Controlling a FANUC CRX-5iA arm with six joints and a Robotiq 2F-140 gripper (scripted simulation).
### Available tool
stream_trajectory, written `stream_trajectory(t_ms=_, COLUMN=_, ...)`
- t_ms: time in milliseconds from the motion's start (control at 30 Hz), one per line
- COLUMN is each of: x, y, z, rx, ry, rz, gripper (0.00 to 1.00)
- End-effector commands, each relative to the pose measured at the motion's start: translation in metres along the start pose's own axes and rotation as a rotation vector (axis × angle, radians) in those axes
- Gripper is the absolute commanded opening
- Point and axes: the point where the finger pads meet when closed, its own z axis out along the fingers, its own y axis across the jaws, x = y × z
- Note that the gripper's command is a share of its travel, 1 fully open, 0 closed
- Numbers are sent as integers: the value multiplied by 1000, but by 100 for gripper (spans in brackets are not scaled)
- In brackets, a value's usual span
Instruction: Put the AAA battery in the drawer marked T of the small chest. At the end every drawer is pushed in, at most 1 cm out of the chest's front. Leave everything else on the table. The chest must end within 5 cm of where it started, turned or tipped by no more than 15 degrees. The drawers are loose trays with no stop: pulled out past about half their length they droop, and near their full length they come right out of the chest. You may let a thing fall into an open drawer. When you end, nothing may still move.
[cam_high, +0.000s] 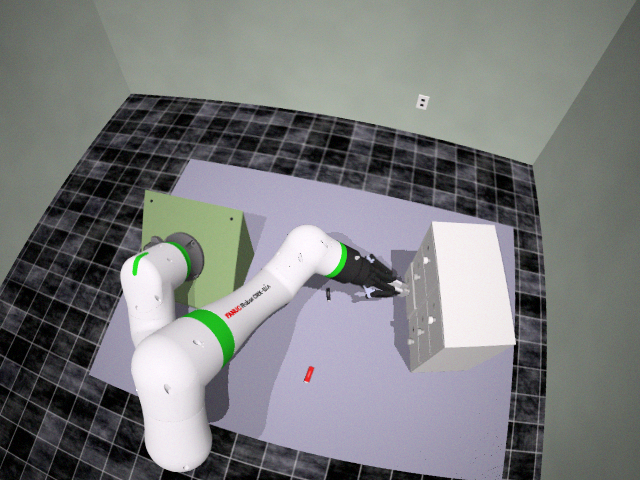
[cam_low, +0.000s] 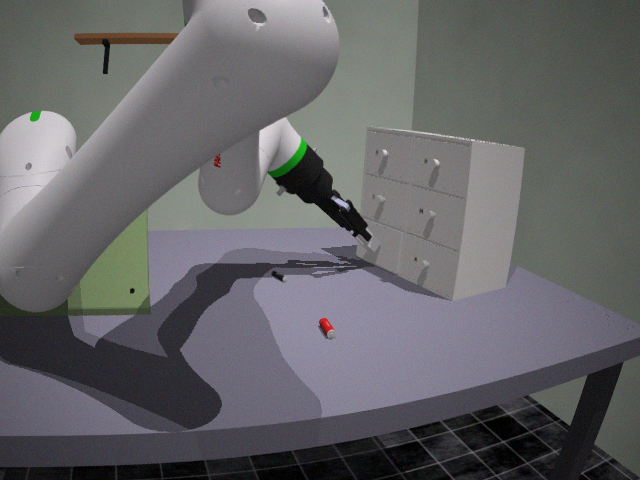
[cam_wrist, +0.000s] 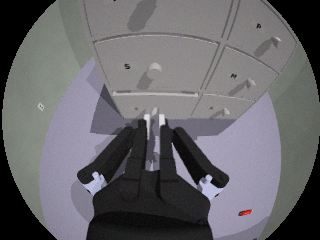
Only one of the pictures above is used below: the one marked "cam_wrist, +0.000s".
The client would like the grey drawer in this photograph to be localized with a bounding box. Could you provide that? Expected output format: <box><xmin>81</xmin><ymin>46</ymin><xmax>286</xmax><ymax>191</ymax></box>
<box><xmin>112</xmin><ymin>90</ymin><xmax>198</xmax><ymax>120</ymax></box>
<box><xmin>95</xmin><ymin>32</ymin><xmax>218</xmax><ymax>90</ymax></box>
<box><xmin>84</xmin><ymin>0</ymin><xmax>232</xmax><ymax>38</ymax></box>
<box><xmin>190</xmin><ymin>93</ymin><xmax>255</xmax><ymax>118</ymax></box>
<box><xmin>227</xmin><ymin>0</ymin><xmax>296</xmax><ymax>72</ymax></box>
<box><xmin>205</xmin><ymin>44</ymin><xmax>278</xmax><ymax>99</ymax></box>

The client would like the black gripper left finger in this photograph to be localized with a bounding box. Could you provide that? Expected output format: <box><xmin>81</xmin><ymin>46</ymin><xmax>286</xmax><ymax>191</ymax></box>
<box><xmin>77</xmin><ymin>108</ymin><xmax>151</xmax><ymax>204</ymax></box>

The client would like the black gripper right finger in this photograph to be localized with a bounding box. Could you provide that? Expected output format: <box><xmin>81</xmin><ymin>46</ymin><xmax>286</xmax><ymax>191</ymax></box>
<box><xmin>159</xmin><ymin>108</ymin><xmax>229</xmax><ymax>205</ymax></box>

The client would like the small white chest of drawers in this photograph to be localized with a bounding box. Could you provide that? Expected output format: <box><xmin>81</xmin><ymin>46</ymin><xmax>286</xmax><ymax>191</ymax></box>
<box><xmin>78</xmin><ymin>0</ymin><xmax>299</xmax><ymax>119</ymax></box>

